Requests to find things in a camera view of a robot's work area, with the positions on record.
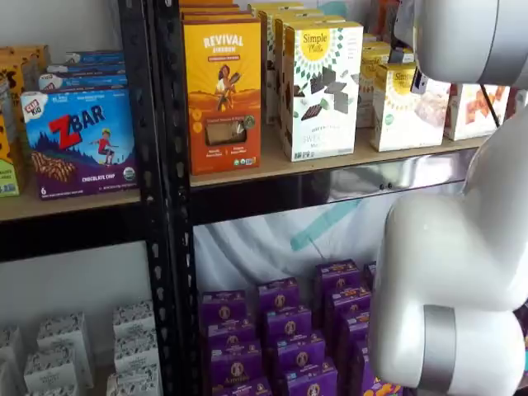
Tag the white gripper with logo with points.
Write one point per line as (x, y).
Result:
(418, 80)

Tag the small white yellow-label bar box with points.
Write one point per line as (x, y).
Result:
(396, 123)
(365, 82)
(375, 46)

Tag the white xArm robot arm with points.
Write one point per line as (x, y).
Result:
(453, 255)

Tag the orange pretzel crackers box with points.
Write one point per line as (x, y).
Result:
(462, 119)
(385, 20)

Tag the white Simple Mills thins box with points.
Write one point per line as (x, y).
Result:
(321, 95)
(313, 19)
(297, 12)
(276, 6)

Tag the wooden shelf board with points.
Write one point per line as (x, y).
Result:
(272, 163)
(62, 206)

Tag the orange Revival cracker box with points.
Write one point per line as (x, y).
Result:
(214, 16)
(222, 103)
(206, 7)

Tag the black metal shelf rack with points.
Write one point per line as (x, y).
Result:
(247, 202)
(82, 231)

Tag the purple Annie's snack box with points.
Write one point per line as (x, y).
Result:
(286, 326)
(311, 381)
(348, 301)
(224, 309)
(354, 326)
(338, 276)
(297, 354)
(278, 295)
(231, 336)
(370, 274)
(363, 371)
(243, 389)
(235, 365)

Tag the blue Zbar snack box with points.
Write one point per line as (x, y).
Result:
(82, 81)
(86, 68)
(95, 57)
(78, 144)

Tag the white patterned small box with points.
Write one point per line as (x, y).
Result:
(49, 369)
(134, 383)
(136, 350)
(51, 392)
(10, 359)
(62, 330)
(134, 317)

